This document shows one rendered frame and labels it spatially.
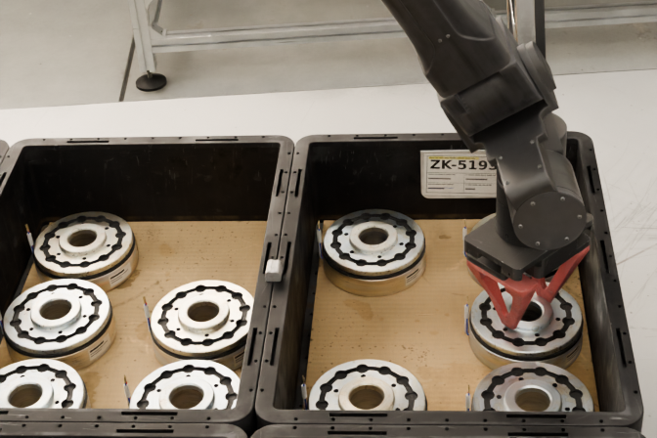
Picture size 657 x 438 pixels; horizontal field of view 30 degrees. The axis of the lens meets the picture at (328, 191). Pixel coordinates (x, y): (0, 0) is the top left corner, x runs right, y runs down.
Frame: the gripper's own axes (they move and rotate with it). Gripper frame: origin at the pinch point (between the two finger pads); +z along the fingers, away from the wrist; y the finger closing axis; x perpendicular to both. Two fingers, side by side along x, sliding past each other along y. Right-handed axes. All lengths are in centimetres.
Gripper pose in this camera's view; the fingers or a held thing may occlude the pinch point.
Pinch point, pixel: (526, 306)
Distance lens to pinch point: 113.9
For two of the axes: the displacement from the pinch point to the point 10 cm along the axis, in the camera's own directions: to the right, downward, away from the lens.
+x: -6.6, -4.0, 6.4
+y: 7.5, -4.3, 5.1
